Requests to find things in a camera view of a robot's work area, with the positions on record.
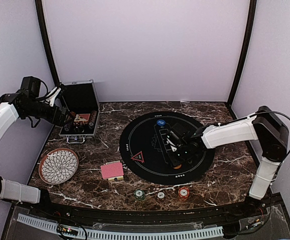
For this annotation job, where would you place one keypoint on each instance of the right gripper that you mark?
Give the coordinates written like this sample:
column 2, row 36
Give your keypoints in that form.
column 174, row 161

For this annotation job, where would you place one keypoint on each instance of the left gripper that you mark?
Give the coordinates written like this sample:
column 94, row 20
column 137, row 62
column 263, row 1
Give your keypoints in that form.
column 59, row 121

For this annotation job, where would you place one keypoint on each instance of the blue small blind button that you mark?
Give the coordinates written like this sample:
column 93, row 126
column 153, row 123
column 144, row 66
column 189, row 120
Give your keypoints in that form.
column 160, row 122

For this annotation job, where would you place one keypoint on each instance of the red 5 chip stack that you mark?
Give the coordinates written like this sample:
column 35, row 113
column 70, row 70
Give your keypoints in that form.
column 183, row 193

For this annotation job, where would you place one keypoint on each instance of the red triangle all-in marker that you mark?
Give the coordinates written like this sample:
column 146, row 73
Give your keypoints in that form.
column 138, row 157

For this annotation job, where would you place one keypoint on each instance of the black orange 100 chip stack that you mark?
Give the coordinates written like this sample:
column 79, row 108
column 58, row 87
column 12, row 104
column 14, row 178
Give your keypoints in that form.
column 160, row 195

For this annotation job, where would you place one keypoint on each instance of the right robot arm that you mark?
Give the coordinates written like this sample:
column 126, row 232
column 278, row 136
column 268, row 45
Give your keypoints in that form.
column 263, row 126

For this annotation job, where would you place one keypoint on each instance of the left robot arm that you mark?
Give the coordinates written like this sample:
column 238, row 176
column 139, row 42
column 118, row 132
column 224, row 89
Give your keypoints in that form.
column 19, row 105

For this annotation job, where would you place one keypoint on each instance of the orange chip roll in case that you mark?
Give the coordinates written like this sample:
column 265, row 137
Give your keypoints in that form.
column 72, row 115

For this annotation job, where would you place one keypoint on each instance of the purple chip roll in case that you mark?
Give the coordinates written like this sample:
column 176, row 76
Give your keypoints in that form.
column 67, row 126

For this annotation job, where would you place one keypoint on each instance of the red card box in case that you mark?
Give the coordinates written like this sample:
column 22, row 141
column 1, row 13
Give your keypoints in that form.
column 81, row 119

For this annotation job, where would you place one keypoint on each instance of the aluminium poker chip case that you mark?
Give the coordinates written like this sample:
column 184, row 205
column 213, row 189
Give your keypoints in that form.
column 80, row 97

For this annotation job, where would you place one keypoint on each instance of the brown chip roll in case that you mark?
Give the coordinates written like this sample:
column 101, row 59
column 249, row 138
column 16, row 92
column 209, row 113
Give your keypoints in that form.
column 92, row 119

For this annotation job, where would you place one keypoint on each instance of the black round poker mat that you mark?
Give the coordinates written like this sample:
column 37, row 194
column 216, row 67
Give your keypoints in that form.
column 143, row 134

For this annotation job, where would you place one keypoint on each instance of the floral ceramic plate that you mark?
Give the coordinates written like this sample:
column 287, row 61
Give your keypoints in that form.
column 58, row 166

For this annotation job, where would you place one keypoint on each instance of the green 20 chip stack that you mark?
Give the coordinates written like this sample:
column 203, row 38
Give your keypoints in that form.
column 139, row 194

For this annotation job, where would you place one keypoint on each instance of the red-backed card deck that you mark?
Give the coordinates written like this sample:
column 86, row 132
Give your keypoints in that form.
column 111, row 169

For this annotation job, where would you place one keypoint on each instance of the gold blue card box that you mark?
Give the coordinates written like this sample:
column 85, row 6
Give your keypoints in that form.
column 116, row 178

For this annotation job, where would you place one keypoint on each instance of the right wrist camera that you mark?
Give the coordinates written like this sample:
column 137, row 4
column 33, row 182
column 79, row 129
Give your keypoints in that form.
column 173, row 141

